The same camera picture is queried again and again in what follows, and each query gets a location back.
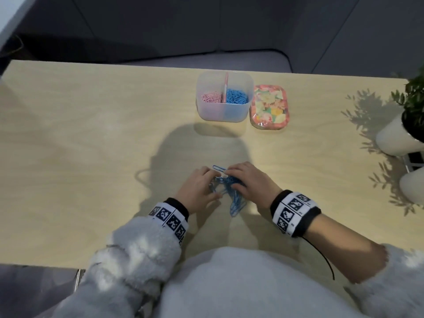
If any green plant in white pot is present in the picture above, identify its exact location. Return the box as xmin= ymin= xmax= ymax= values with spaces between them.
xmin=399 ymin=167 xmax=424 ymax=206
xmin=376 ymin=66 xmax=424 ymax=157

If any person's white fleece torso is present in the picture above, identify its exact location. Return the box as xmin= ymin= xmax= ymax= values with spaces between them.
xmin=159 ymin=246 xmax=365 ymax=318

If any person's left hand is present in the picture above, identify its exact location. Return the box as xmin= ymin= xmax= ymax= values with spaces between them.
xmin=174 ymin=166 xmax=223 ymax=214

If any person's right forearm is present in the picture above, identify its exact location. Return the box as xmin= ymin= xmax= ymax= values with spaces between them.
xmin=304 ymin=215 xmax=424 ymax=318

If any pile of blue pink paperclips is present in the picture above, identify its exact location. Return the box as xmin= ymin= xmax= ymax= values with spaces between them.
xmin=207 ymin=164 xmax=247 ymax=217

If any clear divided plastic container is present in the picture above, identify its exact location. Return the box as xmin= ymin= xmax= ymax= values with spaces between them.
xmin=195 ymin=71 xmax=255 ymax=123

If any white side desk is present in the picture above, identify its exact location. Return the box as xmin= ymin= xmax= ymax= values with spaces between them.
xmin=0 ymin=0 xmax=39 ymax=52

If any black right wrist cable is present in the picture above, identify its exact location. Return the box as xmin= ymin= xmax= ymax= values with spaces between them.
xmin=303 ymin=236 xmax=335 ymax=281

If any left marker-printed wristband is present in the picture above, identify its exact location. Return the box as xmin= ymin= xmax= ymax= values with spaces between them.
xmin=148 ymin=197 xmax=189 ymax=246

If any right marker-printed wristband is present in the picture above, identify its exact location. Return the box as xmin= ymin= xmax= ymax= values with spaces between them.
xmin=270 ymin=190 xmax=322 ymax=238

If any marker-printed wristband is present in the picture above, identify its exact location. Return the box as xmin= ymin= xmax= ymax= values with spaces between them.
xmin=270 ymin=190 xmax=322 ymax=238
xmin=148 ymin=197 xmax=189 ymax=246

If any pink floral container lid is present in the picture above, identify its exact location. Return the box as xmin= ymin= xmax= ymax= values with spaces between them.
xmin=249 ymin=84 xmax=292 ymax=131

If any person's left forearm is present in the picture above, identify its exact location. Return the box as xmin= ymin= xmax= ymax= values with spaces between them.
xmin=53 ymin=215 xmax=183 ymax=318

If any grey bench seat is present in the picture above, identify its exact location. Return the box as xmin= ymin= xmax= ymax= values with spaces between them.
xmin=0 ymin=264 xmax=87 ymax=318
xmin=122 ymin=49 xmax=294 ymax=73

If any small black marker card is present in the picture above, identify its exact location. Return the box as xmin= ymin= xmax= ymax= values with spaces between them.
xmin=405 ymin=152 xmax=424 ymax=169

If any person's right hand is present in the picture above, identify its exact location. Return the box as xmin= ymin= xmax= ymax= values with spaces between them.
xmin=224 ymin=162 xmax=284 ymax=210

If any heap of blue paper clips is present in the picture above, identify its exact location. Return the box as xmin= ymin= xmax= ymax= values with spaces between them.
xmin=226 ymin=89 xmax=249 ymax=105

